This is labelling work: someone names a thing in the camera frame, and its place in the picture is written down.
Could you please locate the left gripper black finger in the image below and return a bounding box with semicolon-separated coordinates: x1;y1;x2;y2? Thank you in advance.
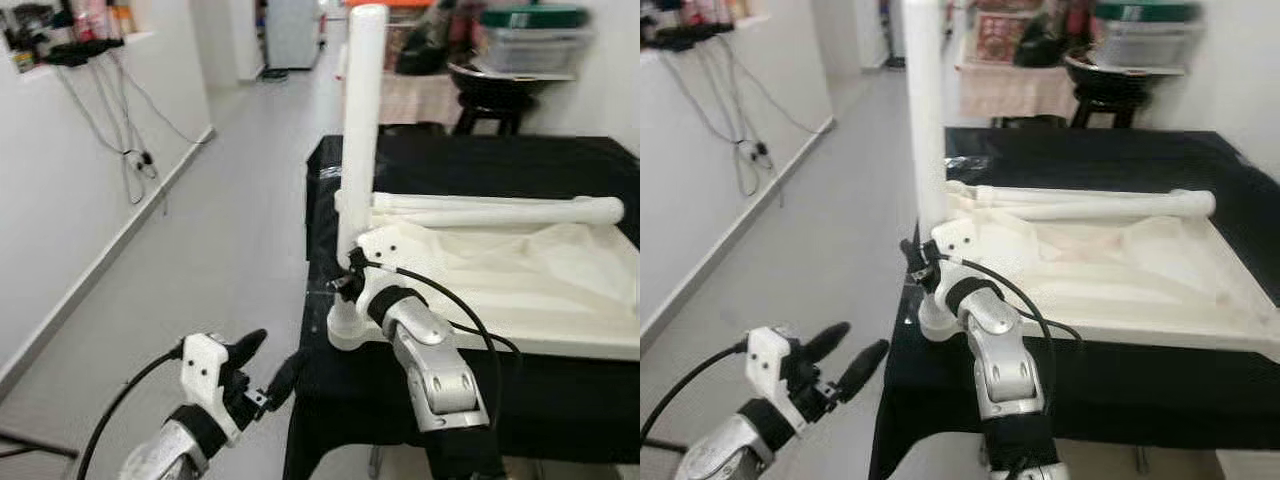
267;352;308;405
228;329;269;369
802;321;852;363
837;340;890;399

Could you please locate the white plastic table leg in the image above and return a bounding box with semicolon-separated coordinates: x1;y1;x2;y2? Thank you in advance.
395;197;626;229
326;3;390;351
945;180;1081;206
372;192;501;213
900;0;969;343
985;188;1218;221

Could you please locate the cream plastic table top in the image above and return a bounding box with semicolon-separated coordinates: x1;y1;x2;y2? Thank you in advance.
918;180;1280;363
326;190;641;361

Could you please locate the beige table cover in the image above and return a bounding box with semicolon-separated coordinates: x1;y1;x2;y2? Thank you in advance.
958;62;1081;121
375;72;466;128

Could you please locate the black floor rod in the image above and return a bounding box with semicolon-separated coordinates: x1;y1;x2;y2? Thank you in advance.
0;430;79;463

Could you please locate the white appliance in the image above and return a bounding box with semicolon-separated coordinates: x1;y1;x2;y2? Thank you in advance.
262;0;323;71

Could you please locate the black tablecloth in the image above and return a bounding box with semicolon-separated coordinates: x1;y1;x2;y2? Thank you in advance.
283;133;641;480
868;125;1280;480

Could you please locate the black bag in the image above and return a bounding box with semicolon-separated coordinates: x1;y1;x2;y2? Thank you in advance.
1015;0;1096;69
395;0;481;76

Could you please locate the clear storage box green lid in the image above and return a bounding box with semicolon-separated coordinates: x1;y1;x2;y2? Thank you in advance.
1092;0;1206;71
480;5;593;79

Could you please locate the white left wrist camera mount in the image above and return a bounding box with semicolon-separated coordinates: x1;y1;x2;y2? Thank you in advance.
745;325;811;431
180;333;244;446

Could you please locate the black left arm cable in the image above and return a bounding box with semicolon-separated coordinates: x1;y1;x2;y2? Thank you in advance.
640;340;751;441
75;345;186;480

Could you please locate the black wall cable with plug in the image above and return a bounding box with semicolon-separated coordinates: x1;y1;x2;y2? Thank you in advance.
690;45;776;196
55;65;166;206

